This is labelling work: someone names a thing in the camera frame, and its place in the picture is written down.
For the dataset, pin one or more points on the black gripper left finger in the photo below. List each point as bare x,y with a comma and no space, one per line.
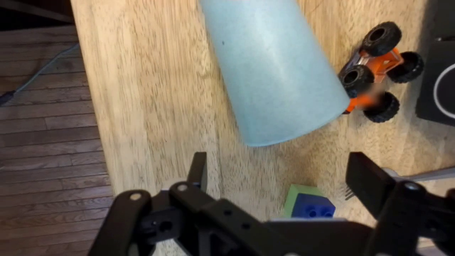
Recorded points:
133,220

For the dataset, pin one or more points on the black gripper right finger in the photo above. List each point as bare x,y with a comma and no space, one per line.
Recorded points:
403,217

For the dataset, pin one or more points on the light blue plastic cup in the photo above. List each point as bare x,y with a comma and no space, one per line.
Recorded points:
275,71

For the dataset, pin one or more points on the black toaster oven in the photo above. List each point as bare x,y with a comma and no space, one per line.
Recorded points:
441,61

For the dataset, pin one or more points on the blue toy block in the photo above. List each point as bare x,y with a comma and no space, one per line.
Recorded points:
314,207

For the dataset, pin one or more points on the green toy block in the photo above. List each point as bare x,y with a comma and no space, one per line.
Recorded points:
296,196

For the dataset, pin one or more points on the orange toy monster truck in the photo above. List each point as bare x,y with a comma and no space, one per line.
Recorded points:
375,71

